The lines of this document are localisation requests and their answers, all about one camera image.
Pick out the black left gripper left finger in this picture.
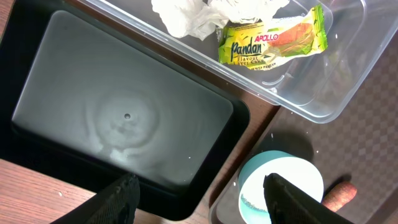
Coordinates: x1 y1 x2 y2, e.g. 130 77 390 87
52 174 140 224

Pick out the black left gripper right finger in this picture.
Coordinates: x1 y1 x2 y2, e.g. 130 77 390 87
263 173 353 224

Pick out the light blue bowl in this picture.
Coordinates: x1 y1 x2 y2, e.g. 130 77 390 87
238 151 324 224

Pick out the yellow snack wrapper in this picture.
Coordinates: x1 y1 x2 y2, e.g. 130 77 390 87
218 4 328 70

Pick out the white tissue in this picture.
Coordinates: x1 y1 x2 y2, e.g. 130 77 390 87
151 0 229 40
208 0 290 24

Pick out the orange carrot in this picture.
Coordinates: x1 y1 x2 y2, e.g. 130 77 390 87
322 181 358 212

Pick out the black plastic bin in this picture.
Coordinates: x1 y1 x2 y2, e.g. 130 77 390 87
1 1 250 221

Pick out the clear plastic bin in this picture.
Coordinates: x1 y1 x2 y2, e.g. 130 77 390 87
86 0 397 123

